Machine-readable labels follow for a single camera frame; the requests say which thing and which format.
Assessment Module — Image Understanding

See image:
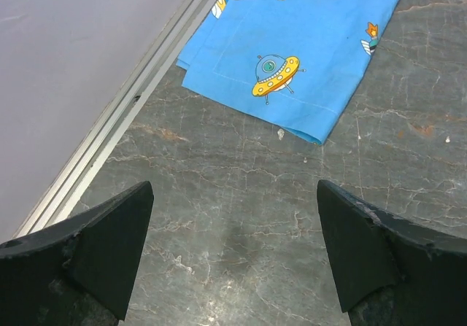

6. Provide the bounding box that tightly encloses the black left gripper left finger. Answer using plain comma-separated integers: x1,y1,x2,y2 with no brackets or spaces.
1,182,154,325

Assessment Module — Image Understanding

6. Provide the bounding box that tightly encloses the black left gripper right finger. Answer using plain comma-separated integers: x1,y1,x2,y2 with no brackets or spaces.
317,180,466,325

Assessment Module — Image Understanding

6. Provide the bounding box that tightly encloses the blue cartoon print cloth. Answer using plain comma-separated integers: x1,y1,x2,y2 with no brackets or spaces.
177,0,399,144

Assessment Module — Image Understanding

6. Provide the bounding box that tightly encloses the aluminium frame rail left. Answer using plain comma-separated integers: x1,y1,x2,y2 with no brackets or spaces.
13,0,214,238

